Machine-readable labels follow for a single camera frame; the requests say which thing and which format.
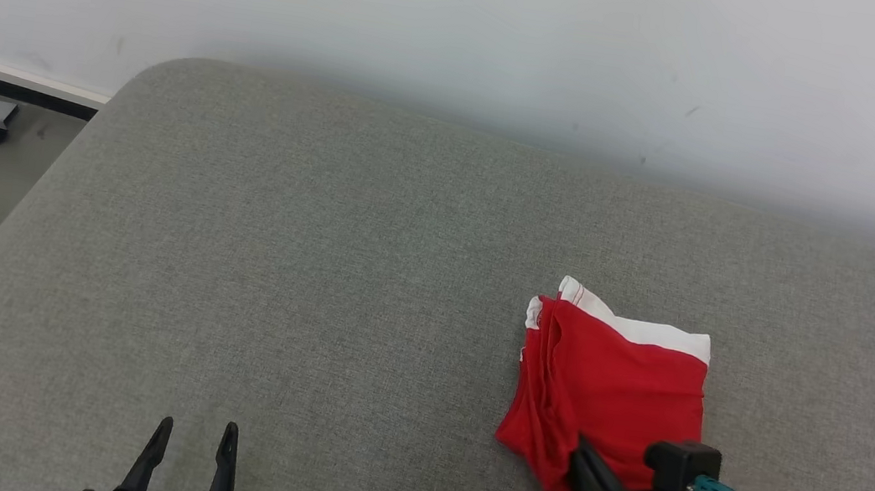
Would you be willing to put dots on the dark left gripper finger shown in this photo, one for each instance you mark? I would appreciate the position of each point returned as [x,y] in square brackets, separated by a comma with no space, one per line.
[222,479]
[146,465]

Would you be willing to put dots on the grey fabric sofa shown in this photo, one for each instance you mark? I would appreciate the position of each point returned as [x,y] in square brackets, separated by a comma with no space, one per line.
[317,263]

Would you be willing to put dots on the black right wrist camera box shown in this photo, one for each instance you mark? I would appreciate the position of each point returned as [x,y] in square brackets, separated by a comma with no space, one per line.
[679,467]

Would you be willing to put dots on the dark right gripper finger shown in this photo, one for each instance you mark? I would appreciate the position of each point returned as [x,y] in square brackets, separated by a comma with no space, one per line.
[588,481]

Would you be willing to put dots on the red shorts with white stripe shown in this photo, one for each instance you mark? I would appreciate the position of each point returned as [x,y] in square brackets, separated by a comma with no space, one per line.
[621,388]

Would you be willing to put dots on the white wall baseboard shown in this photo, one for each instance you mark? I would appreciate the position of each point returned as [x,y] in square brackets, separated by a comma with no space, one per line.
[20,79]

